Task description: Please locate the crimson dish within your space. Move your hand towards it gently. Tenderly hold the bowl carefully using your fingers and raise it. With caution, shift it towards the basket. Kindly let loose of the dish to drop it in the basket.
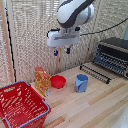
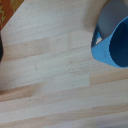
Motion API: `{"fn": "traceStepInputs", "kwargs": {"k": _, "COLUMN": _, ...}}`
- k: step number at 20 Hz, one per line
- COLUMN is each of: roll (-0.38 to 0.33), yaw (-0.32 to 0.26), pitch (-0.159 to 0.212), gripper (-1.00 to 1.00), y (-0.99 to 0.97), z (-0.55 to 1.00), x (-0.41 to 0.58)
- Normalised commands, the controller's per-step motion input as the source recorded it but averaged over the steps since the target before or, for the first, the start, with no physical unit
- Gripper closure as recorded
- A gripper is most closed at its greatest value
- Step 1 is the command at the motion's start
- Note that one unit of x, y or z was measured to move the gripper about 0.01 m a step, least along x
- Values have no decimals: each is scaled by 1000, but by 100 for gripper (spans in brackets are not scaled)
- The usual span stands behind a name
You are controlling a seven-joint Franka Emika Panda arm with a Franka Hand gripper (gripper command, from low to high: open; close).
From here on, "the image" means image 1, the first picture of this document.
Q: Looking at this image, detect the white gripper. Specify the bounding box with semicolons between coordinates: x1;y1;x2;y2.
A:
46;27;81;57

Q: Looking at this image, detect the red bowl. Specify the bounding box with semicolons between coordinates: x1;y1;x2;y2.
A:
49;74;67;90

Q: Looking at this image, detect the black dish rack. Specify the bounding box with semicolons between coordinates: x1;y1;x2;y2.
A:
79;63;112;85

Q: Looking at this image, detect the red shopping basket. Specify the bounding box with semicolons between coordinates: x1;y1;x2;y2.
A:
0;80;52;128

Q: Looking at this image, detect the orange snack box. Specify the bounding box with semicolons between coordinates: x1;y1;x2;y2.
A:
34;66;52;98

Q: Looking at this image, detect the blue cup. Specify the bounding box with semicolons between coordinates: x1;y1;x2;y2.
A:
74;73;90;94

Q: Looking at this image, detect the black toaster oven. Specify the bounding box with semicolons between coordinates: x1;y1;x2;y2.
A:
92;37;128;80

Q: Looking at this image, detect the black cable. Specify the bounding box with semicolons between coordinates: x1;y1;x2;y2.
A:
79;16;128;37

